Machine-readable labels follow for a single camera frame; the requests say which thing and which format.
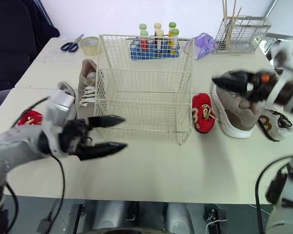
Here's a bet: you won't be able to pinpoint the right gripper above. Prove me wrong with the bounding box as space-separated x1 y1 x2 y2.
245 70 281 103

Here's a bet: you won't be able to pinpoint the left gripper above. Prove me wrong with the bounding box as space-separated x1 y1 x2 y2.
59 115 128 162

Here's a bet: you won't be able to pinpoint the large taupe sneaker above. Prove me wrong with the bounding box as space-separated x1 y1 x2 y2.
76 59 99 118
210 81 266 139

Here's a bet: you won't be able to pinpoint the small grey sneaker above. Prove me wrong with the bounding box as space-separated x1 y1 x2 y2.
257 108 293 142
57 81 78 120

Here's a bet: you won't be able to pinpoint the small red shoe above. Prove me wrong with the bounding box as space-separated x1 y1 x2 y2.
191 93 220 135
16 109 44 127

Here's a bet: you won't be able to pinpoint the purple tissue pack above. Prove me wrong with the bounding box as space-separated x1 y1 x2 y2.
193 32 216 61

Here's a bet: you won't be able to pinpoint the wooden stick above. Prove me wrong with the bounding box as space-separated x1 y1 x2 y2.
233 7 242 24
229 0 237 44
222 0 230 50

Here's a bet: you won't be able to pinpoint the robot body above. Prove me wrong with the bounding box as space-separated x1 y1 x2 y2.
70 199 226 234

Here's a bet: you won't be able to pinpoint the blue tube rack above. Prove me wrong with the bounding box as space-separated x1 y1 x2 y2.
129 39 181 60

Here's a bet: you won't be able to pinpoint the clear tape roll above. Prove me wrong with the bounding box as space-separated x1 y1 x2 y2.
80 36 103 57

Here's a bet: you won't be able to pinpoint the green-capped tube yellow liquid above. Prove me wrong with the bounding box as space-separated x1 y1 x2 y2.
171 28 180 54
168 21 177 37

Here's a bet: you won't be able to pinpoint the green-capped tube red liquid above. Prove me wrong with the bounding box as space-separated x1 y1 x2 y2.
140 30 149 51

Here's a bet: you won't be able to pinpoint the black office chair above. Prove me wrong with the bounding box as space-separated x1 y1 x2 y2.
0 0 61 94

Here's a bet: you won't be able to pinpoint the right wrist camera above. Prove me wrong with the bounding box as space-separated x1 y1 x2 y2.
268 39 293 71

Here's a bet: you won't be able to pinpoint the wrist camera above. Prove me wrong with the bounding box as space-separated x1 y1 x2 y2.
268 39 293 71
45 88 77 121

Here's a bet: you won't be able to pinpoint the silver wire rack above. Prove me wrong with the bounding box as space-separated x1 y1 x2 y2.
214 15 272 55

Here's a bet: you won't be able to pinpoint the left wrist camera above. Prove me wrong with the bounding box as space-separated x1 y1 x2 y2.
45 88 77 121

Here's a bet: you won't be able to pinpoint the black cable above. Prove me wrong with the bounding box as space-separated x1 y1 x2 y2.
4 153 65 234
254 156 293 234

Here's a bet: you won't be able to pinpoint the cream wire basket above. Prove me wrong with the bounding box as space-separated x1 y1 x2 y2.
93 34 195 147

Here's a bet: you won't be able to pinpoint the blue-handled scissors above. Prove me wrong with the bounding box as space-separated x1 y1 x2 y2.
60 33 85 53

